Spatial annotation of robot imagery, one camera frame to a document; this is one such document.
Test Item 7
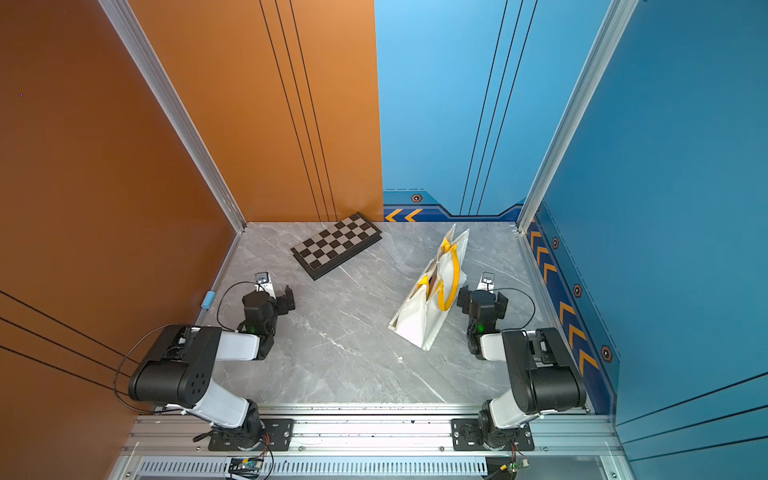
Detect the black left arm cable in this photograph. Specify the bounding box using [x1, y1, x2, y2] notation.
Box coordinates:
[111, 280, 265, 415]

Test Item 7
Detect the aluminium corner post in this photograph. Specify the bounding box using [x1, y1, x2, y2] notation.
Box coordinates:
[517, 0, 639, 234]
[99, 0, 247, 234]

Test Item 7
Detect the green circuit board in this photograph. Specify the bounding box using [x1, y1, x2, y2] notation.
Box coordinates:
[495, 457, 530, 479]
[226, 457, 267, 479]

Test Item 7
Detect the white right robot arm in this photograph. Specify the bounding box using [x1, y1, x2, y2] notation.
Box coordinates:
[451, 287, 587, 452]

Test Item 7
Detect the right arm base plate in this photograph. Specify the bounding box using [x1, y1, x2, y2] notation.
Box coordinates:
[450, 418, 535, 452]

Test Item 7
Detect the black white chessboard box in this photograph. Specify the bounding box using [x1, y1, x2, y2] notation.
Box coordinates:
[291, 212, 382, 280]

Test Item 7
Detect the light blue small cylinder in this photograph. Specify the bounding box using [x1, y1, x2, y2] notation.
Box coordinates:
[200, 290, 216, 310]

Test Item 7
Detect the right aluminium corner post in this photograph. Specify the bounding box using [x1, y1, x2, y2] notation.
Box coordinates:
[517, 0, 639, 234]

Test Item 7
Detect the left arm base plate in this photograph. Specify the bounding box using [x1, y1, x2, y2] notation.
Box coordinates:
[208, 418, 295, 453]

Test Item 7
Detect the canvas pouch with farm picture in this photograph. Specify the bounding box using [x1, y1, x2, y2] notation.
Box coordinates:
[388, 225, 470, 351]

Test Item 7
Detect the aluminium front rail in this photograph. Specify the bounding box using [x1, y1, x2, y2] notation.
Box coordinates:
[109, 404, 633, 479]

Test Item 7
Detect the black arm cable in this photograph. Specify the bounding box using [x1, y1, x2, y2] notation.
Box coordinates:
[111, 280, 265, 415]
[494, 286, 538, 331]

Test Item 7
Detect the left green circuit board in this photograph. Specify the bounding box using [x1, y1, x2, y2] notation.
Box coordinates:
[226, 457, 267, 479]

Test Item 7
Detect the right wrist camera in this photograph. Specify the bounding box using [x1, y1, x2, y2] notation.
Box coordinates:
[477, 271, 495, 292]

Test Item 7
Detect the right green circuit board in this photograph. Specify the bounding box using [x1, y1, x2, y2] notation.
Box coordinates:
[495, 457, 530, 479]

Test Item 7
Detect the left aluminium corner post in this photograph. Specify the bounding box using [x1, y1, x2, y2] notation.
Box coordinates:
[99, 0, 247, 234]

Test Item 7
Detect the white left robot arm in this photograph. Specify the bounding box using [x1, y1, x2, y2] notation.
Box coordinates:
[128, 287, 296, 452]

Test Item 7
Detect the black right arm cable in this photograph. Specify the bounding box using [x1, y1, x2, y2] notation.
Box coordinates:
[494, 286, 538, 331]

